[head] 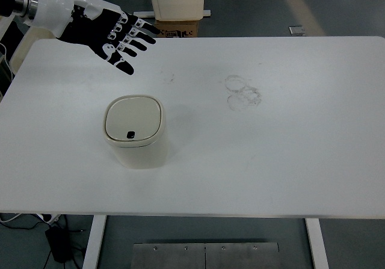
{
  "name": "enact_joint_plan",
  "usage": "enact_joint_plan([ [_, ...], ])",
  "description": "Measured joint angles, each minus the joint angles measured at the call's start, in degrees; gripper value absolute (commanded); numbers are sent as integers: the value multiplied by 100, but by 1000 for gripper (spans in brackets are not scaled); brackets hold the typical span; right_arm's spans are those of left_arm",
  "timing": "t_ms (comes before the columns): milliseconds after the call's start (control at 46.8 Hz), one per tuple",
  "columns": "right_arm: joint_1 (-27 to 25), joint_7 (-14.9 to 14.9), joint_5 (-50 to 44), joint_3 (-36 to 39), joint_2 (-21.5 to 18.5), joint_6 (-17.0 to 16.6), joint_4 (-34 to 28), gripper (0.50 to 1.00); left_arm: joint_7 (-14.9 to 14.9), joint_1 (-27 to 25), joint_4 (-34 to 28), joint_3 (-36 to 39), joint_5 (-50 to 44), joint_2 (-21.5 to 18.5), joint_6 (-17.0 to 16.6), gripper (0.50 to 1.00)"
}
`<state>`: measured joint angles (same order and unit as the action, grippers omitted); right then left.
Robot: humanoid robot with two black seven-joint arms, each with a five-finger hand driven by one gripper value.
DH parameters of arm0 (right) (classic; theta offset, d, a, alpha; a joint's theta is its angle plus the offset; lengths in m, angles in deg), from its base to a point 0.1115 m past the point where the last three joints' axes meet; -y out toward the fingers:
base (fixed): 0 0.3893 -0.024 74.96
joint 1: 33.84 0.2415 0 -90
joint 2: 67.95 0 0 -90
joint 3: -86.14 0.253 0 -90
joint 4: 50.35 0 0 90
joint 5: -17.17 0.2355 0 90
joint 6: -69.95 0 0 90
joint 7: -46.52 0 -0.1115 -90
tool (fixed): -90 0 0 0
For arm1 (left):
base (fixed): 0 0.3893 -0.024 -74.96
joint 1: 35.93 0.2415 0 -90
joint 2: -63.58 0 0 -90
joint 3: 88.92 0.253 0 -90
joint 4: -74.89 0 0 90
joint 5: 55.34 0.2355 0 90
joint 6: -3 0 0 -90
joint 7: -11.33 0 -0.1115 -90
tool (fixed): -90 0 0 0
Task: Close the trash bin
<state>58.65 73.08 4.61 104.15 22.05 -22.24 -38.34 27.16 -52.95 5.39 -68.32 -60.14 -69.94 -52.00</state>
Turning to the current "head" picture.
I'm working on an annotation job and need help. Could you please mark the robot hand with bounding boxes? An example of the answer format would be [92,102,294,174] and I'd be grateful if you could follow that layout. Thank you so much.
[29,0,161,76]

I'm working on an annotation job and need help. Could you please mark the small cream lidded trash bin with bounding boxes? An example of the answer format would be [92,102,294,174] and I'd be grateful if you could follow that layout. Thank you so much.
[103,94,170,170]

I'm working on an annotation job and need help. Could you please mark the cream plastic tub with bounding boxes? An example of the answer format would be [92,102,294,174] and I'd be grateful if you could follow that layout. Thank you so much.
[9,24,58,73]

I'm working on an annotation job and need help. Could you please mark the brown cardboard box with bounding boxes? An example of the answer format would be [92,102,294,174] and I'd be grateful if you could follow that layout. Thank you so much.
[154,19,200,38]

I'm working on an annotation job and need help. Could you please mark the grey metal floor bar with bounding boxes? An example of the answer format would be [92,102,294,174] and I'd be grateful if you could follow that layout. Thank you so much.
[132,10,212,19]

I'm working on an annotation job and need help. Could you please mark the white power strip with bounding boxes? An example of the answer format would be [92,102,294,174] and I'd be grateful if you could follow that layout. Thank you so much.
[35,214,60,223]

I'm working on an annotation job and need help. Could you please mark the small grey floor plate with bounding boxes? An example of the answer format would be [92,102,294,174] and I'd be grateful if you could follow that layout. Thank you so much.
[288,25,307,37]

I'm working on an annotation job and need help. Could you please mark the white table leg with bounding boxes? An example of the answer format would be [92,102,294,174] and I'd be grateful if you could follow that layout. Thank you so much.
[304,218,330,269]
[82,215,107,269]

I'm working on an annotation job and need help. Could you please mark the black power adapter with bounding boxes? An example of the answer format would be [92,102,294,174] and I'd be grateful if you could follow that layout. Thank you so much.
[44,226,73,264]

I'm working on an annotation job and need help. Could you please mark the grey metal plate with screws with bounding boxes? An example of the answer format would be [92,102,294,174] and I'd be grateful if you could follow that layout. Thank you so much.
[132,243,280,269]

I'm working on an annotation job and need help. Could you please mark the thin white cable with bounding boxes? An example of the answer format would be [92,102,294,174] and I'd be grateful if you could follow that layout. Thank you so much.
[0,42,9,71]

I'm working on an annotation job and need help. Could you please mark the white floor cable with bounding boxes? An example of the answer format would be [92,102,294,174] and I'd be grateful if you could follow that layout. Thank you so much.
[0,213,22,223]

